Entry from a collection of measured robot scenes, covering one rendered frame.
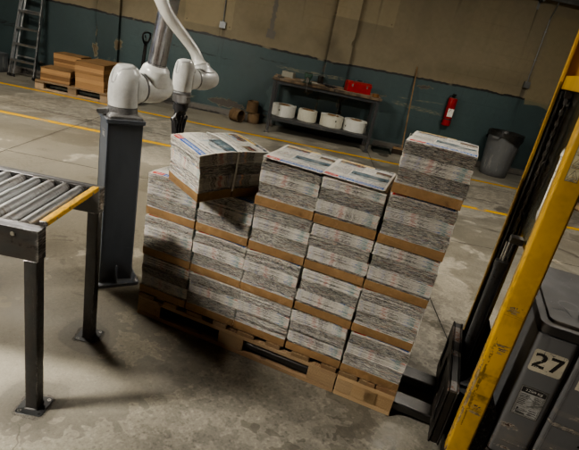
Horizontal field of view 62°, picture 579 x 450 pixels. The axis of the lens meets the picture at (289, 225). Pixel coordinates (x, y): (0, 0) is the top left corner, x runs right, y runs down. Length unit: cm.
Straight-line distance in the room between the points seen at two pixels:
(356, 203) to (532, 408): 107
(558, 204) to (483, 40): 751
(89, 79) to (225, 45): 232
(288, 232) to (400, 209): 53
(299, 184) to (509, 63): 754
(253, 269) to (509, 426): 128
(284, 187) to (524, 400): 131
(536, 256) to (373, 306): 73
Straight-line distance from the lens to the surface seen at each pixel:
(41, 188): 228
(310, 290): 230
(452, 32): 910
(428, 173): 202
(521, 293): 196
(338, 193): 210
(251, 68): 892
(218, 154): 214
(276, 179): 217
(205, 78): 259
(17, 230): 190
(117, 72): 276
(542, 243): 189
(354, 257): 217
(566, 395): 222
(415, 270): 214
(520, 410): 225
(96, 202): 231
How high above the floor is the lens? 159
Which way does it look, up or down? 21 degrees down
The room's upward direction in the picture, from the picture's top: 12 degrees clockwise
